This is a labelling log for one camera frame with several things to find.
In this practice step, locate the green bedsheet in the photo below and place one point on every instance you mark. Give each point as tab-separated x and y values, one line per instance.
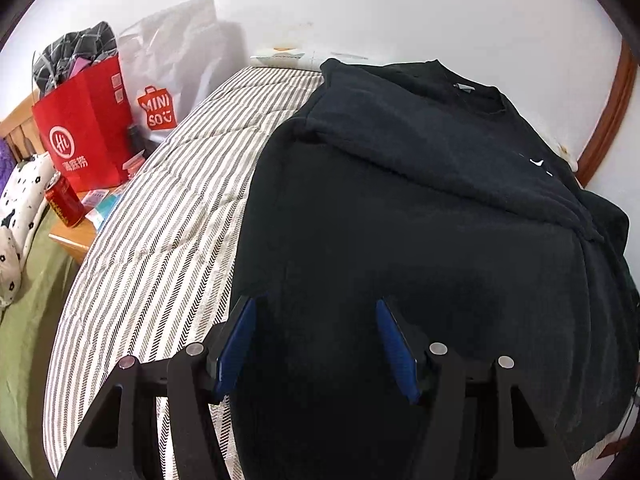
30	335

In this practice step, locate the wooden headboard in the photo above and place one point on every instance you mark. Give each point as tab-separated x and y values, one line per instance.
20	130

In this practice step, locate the red drink can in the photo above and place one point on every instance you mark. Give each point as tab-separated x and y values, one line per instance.
62	202

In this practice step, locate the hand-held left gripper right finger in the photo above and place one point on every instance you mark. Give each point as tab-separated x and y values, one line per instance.
397	355

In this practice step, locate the red paper bag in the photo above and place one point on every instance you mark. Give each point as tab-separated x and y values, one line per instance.
85	125

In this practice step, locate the purple cloth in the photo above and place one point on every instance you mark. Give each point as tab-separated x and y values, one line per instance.
6	165

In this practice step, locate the wooden nightstand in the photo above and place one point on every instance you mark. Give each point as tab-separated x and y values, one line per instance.
72	240

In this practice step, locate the pink small packet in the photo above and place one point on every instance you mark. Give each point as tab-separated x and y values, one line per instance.
132	165

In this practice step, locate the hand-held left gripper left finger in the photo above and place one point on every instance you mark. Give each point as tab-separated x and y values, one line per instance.
235	355

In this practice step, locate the black sweater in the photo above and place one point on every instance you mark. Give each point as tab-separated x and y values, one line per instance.
400	185

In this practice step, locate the white spotted pillow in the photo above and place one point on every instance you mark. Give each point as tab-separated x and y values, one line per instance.
20	200

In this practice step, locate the brown wooden door frame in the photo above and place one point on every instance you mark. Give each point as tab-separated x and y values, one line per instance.
607	115

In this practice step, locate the light blue packet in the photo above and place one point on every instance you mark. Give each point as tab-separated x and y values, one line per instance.
100	207

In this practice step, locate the white plastic bag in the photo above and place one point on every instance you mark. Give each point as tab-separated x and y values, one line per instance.
170	60

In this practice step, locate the white patterned pillow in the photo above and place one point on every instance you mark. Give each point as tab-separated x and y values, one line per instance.
280	57

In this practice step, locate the dark plaid cloth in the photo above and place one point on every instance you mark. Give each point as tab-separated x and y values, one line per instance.
75	50

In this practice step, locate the striped grey white mattress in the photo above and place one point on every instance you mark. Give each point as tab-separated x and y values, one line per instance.
165	230

